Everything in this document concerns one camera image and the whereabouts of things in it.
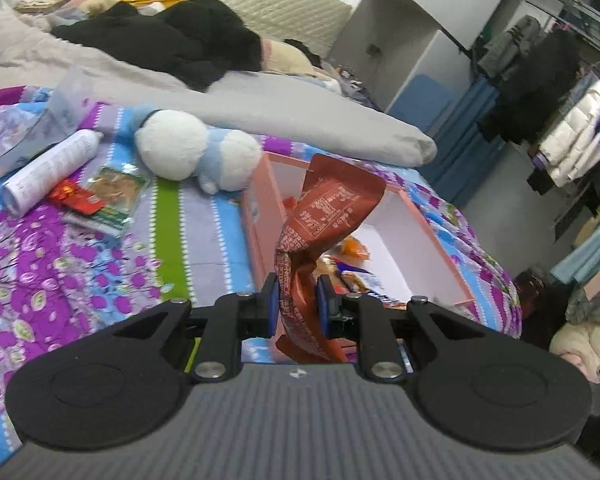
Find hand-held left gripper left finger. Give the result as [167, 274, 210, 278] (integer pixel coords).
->
[100, 274, 281, 383]

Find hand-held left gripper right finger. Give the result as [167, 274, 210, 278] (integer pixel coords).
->
[317, 276, 488, 385]

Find pile of snack packets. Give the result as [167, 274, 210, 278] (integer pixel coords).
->
[282, 197, 413, 311]

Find pink cardboard box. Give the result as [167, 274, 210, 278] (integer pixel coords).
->
[240, 152, 476, 361]

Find red-brown snack packet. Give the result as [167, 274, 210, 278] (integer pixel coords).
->
[272, 154, 387, 365]

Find white and blue plush toy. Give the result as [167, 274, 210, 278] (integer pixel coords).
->
[130, 105, 263, 196]

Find grey duvet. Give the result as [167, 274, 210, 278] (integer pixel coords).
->
[0, 10, 438, 166]

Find green snack packet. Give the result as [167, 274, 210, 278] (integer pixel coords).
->
[62, 166, 152, 238]

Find blue curtain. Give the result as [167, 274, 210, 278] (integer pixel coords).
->
[427, 77, 503, 211]

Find red foil snack packet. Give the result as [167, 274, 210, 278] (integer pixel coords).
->
[46, 179, 106, 217]

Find beige pink pillow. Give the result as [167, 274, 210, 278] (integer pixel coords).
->
[260, 37, 316, 73]

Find dark cloth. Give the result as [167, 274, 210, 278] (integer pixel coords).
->
[282, 38, 323, 68]

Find beige plush cloth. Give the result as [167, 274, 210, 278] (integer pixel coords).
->
[550, 320, 600, 383]

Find white spray bottle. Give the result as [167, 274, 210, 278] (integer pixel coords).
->
[0, 129, 103, 218]

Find light blue garment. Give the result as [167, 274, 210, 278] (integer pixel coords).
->
[550, 215, 600, 286]

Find black jacket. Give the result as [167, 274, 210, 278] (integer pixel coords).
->
[50, 0, 263, 93]

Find hanging dark clothes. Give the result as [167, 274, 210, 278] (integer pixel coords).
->
[480, 15, 586, 146]

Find white puffer jacket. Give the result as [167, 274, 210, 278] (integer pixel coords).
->
[537, 67, 600, 188]

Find clear plastic bag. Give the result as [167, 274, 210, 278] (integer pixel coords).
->
[0, 65, 101, 183]

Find metal clothes rack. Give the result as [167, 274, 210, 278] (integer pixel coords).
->
[527, 0, 600, 76]

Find white wall cabinet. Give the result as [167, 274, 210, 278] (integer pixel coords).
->
[330, 0, 531, 111]

